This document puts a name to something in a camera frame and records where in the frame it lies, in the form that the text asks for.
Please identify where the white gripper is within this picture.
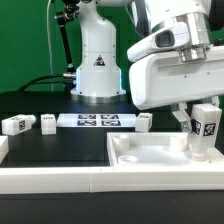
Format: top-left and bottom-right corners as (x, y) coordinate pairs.
(129, 46), (224, 132)

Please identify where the white square table top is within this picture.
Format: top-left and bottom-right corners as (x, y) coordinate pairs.
(107, 132), (224, 169)

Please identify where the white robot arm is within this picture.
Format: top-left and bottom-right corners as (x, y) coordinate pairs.
(72, 0), (224, 132)

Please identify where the white U-shaped obstacle fence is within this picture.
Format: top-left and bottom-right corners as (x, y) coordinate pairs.
(0, 134), (224, 195)

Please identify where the white marker base plate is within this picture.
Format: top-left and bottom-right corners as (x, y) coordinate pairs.
(57, 113), (136, 127)

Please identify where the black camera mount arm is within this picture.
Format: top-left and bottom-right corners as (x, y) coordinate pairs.
(55, 0), (80, 77)

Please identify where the black cable bundle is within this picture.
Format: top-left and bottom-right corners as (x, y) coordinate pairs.
(17, 73), (77, 93)

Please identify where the white cable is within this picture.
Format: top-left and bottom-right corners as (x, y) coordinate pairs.
(46, 0), (55, 92)

